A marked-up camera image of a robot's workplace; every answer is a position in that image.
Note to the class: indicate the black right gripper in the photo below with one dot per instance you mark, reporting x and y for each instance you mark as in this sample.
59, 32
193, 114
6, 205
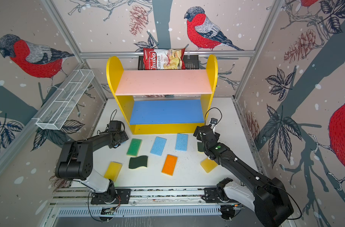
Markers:
197, 129

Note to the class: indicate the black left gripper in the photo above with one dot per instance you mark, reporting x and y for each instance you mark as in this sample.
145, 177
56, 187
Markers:
124, 137

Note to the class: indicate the light blue sponge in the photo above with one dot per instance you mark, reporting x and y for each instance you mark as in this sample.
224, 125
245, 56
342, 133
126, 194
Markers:
158, 146
181, 142

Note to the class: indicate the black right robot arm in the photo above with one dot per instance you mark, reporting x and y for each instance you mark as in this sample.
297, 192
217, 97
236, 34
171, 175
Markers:
266, 197

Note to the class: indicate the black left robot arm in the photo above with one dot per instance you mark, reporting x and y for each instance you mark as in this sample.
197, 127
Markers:
76, 160

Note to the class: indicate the yellow shelf unit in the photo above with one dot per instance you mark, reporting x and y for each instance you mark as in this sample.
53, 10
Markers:
114, 71

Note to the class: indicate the pink upper shelf board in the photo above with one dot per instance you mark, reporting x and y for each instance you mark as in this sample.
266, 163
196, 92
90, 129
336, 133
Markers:
164, 82

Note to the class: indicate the dark green wavy sponge right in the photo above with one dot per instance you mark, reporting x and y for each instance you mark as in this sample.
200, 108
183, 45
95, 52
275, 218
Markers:
200, 147

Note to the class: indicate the dark green wavy sponge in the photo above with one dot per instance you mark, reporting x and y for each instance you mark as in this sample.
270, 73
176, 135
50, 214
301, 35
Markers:
200, 147
137, 162

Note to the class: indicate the dark green wavy sponge left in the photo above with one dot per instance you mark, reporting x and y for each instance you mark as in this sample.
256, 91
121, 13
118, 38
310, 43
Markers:
137, 162

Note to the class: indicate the yellow sponge right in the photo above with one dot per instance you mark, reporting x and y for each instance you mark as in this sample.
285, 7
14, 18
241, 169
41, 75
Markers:
208, 165

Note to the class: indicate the yellow sponge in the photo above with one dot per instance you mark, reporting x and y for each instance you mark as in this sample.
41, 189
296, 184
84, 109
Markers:
208, 165
113, 171

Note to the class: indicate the yellow sponge left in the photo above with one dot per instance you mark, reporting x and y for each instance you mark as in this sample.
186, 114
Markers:
113, 171

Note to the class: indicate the orange sponge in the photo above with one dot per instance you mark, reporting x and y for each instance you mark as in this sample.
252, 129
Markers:
169, 165

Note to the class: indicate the red cassava chips bag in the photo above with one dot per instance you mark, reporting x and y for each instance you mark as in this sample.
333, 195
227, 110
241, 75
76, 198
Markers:
163, 59

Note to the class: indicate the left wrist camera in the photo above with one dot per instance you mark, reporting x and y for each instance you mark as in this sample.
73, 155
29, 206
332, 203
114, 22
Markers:
115, 126

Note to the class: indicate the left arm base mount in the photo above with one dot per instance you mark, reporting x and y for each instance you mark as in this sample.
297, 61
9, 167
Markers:
111, 196

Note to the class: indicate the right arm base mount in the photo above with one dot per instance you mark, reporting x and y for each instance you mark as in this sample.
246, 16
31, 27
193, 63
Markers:
217, 194

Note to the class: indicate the white mesh wall tray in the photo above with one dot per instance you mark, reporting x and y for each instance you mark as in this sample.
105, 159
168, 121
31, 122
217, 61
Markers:
67, 97

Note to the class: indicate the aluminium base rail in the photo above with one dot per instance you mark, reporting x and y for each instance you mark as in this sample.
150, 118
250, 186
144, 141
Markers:
144, 202

